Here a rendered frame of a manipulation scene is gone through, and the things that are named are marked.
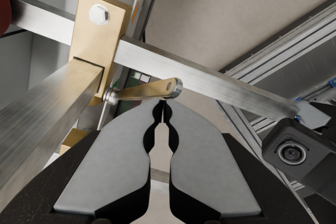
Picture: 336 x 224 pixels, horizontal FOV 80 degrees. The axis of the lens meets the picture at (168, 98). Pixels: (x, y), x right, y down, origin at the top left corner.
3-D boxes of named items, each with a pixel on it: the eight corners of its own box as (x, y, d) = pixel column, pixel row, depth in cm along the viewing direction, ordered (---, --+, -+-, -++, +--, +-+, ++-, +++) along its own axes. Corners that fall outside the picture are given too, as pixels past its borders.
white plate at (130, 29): (146, -3, 36) (139, -1, 27) (110, 112, 47) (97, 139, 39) (143, -5, 36) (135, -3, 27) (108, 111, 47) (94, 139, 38)
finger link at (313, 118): (307, 113, 34) (351, 152, 26) (278, 102, 33) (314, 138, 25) (320, 98, 33) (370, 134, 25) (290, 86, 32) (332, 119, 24)
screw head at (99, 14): (112, 8, 21) (109, 9, 20) (107, 27, 22) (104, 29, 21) (92, 0, 21) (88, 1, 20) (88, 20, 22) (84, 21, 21)
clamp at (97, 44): (133, 6, 26) (126, 10, 21) (108, 94, 32) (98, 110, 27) (90, -12, 25) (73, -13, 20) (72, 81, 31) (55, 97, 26)
